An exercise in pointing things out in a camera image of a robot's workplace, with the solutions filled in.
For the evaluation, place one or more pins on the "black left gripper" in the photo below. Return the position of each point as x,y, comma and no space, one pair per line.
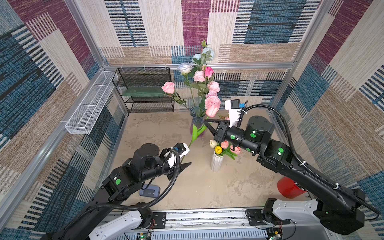
173,171

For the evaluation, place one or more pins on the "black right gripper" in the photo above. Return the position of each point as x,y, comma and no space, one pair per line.
222,131

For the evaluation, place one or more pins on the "pink tulip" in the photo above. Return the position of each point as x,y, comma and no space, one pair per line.
196,132
235,150
224,145

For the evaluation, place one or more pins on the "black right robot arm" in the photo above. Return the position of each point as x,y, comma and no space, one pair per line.
337,206

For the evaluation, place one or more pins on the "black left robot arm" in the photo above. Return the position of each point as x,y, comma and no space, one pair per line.
105,216

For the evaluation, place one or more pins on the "purple glass vase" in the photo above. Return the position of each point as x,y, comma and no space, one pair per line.
198,116

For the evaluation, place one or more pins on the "white ribbed vase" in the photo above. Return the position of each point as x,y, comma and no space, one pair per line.
216,162

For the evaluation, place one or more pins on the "cream white tulip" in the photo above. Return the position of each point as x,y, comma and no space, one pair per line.
213,143

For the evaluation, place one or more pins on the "yellow tulip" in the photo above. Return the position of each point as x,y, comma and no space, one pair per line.
218,150

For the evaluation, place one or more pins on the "grey blue small case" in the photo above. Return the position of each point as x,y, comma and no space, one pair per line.
150,191

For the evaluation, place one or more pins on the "pink rose bouquet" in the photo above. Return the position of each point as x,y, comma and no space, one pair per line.
199,78

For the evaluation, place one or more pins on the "red cup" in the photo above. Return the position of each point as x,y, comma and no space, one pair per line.
289,188

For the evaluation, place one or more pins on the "green mat on shelf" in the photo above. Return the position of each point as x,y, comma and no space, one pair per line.
143,92

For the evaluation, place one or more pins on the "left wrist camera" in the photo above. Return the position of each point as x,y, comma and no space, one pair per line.
181,148

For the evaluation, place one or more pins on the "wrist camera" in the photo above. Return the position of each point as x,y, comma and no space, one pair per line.
234,109
181,148

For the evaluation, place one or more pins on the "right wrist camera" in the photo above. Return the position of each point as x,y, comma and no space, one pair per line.
234,109

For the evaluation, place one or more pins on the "black wire shelf rack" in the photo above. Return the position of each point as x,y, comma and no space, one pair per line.
144,78

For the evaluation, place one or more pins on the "white wire mesh basket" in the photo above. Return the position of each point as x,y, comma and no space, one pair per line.
86,114

